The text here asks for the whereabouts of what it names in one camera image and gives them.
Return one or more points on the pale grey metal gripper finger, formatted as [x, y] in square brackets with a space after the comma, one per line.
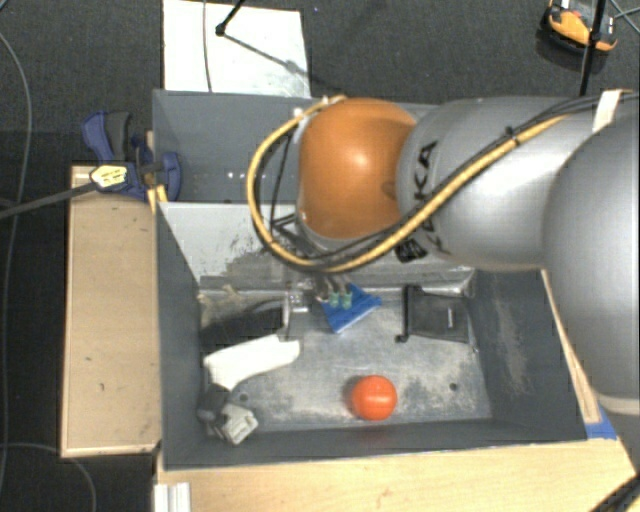
[295, 306]

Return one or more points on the blue sponge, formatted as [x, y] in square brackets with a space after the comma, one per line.
[350, 312]

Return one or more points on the grey metal bin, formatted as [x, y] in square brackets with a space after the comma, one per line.
[380, 360]

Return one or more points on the orange-red ball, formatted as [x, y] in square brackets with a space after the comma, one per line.
[373, 397]

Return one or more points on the pale wood flat board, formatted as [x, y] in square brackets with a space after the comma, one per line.
[112, 320]

